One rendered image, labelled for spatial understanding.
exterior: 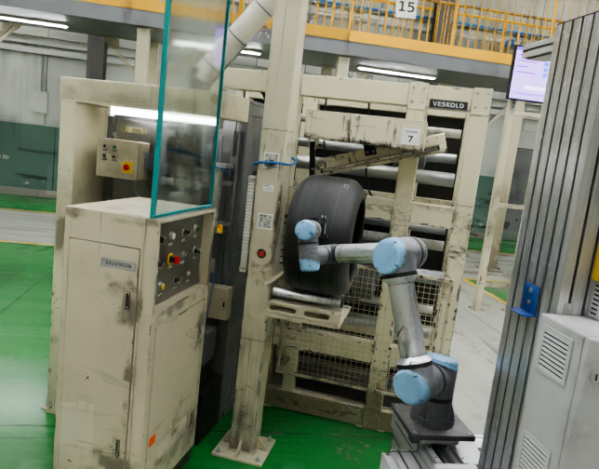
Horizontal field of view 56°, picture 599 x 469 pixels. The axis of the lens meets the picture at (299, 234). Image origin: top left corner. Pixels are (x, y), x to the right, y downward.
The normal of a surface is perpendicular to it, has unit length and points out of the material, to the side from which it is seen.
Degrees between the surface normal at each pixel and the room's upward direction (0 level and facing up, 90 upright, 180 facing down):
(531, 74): 90
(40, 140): 90
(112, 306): 90
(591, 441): 90
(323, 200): 50
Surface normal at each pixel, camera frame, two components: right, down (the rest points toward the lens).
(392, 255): -0.69, -0.09
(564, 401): -0.98, -0.09
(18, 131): 0.14, 0.18
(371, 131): -0.24, 0.13
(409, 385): -0.65, 0.17
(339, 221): 0.09, -0.22
